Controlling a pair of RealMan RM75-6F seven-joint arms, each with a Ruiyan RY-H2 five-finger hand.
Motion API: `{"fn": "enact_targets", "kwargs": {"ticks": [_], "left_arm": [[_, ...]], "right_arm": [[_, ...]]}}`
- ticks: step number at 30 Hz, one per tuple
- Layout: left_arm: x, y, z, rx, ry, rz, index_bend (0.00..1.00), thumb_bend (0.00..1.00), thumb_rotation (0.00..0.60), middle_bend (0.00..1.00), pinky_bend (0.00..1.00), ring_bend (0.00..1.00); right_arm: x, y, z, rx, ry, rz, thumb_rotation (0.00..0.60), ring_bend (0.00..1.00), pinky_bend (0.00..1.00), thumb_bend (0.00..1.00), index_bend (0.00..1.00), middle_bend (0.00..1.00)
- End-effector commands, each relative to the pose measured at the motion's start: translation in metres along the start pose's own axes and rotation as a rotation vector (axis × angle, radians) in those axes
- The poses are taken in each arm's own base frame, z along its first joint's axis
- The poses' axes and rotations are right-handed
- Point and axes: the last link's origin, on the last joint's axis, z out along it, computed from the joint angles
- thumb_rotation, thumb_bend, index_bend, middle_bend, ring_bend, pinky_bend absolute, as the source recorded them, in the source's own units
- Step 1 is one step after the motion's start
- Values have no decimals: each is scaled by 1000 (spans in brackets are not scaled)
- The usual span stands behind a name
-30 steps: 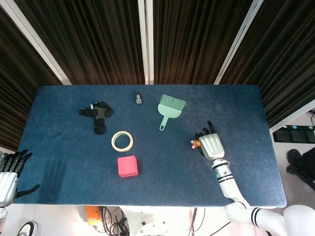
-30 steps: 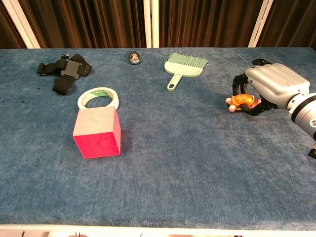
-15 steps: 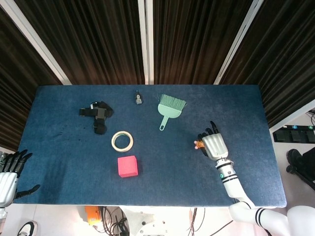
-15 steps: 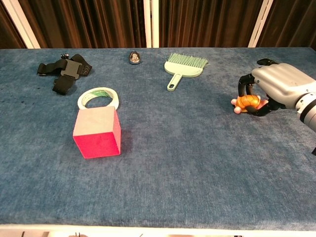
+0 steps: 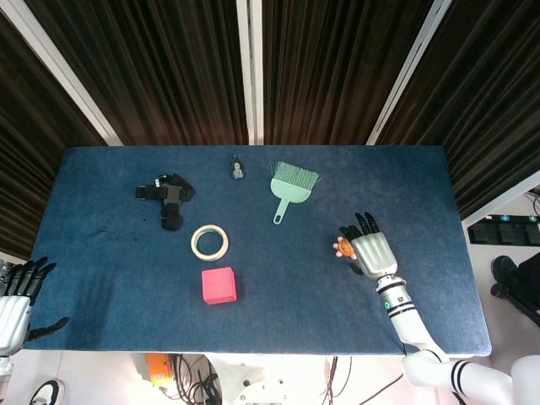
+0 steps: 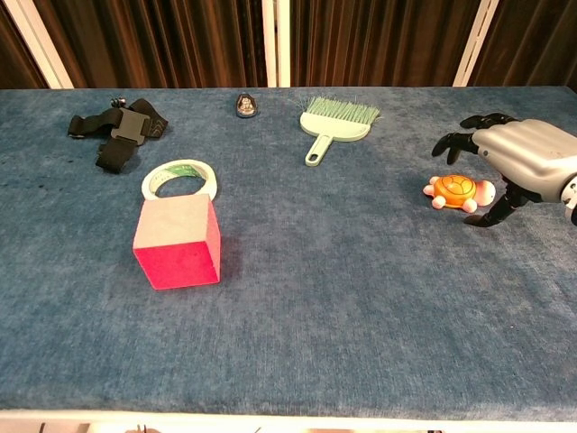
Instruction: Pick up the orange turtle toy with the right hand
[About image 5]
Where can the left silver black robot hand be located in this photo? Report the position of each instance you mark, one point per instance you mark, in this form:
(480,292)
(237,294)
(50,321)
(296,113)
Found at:
(12,316)

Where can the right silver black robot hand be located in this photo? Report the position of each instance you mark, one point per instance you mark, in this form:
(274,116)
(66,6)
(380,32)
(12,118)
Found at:
(375,253)

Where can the small orange object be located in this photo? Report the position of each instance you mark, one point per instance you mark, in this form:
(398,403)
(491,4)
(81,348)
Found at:
(343,246)

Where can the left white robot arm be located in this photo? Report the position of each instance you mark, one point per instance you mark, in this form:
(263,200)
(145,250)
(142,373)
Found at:
(3,366)

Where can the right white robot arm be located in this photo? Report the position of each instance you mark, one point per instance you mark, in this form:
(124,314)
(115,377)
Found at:
(405,316)

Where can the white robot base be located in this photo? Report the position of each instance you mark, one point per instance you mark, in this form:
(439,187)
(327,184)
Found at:
(261,379)

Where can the mint green hand brush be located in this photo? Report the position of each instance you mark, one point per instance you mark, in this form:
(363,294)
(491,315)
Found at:
(291,194)

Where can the white black sneaker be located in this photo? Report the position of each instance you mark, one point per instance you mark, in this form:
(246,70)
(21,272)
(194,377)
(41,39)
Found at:
(48,392)

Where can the blue table cloth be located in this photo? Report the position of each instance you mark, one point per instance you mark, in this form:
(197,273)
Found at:
(295,304)

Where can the black foot pedal box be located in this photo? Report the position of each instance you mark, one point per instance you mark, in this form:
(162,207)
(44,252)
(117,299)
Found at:
(506,231)

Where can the orange device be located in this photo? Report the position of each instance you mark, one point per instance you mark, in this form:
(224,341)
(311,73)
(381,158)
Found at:
(158,369)

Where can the red foam cube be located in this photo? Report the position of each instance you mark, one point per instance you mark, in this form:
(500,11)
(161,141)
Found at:
(217,284)

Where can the dark brown curtain panel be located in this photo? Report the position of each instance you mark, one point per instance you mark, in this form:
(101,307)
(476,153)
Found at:
(160,71)
(329,71)
(485,105)
(29,147)

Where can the cream masking tape roll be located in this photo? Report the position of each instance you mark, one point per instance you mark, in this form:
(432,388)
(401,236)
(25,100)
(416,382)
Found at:
(194,246)

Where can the white frame post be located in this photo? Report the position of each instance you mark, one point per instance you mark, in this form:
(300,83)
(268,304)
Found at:
(405,71)
(63,71)
(502,198)
(250,71)

